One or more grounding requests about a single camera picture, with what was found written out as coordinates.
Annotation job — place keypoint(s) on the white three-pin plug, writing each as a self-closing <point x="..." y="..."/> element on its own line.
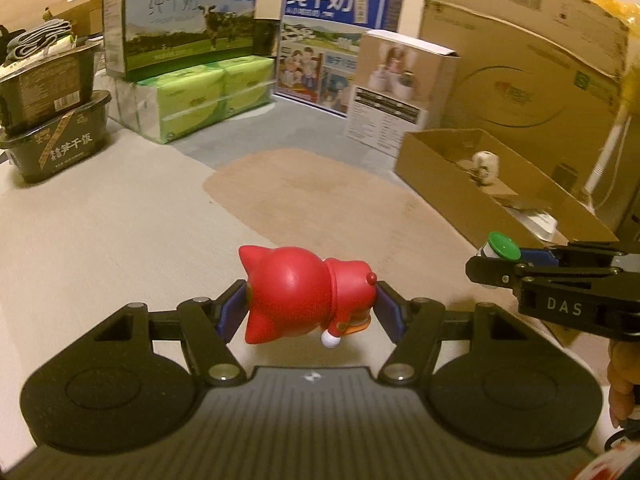
<point x="486" y="166"/>

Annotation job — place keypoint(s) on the grey striped folded cloth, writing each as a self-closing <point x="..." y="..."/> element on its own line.
<point x="40" y="40"/>

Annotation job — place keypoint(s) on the yellow plastic cover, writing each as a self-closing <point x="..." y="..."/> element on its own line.
<point x="627" y="35"/>

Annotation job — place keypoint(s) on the black food tub white label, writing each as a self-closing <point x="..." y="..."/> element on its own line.
<point x="45" y="90"/>

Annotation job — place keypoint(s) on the blue milk carton box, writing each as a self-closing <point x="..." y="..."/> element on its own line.
<point x="330" y="45"/>

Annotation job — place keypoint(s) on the green cow milk carton box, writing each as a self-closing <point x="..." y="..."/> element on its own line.
<point x="190" y="15"/>

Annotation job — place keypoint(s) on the white product box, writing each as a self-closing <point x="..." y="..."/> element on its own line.
<point x="395" y="95"/>

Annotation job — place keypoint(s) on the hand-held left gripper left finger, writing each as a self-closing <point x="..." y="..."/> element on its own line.
<point x="232" y="312"/>

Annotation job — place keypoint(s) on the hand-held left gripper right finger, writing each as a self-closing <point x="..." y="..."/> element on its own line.
<point x="390" y="312"/>

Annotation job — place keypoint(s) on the black bag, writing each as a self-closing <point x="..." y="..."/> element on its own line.
<point x="10" y="40"/>

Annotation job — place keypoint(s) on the red white clothing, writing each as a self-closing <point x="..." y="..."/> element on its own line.
<point x="610" y="460"/>

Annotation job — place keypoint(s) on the large brown cardboard box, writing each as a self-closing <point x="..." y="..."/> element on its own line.
<point x="525" y="60"/>

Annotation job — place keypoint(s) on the person's right hand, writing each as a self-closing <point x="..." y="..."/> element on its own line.
<point x="625" y="385"/>

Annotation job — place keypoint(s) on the red cat figurine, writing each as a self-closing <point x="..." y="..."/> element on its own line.
<point x="290" y="295"/>

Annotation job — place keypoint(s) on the green tissue pack bundle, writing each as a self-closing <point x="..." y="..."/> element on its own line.
<point x="200" y="95"/>

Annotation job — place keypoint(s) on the black food tub gold print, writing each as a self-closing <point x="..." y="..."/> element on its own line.
<point x="60" y="140"/>

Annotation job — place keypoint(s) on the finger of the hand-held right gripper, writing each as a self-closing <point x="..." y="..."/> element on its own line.
<point x="495" y="271"/>
<point x="540" y="256"/>

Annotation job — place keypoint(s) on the small green-capped bottle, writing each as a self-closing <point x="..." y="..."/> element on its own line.
<point x="502" y="245"/>

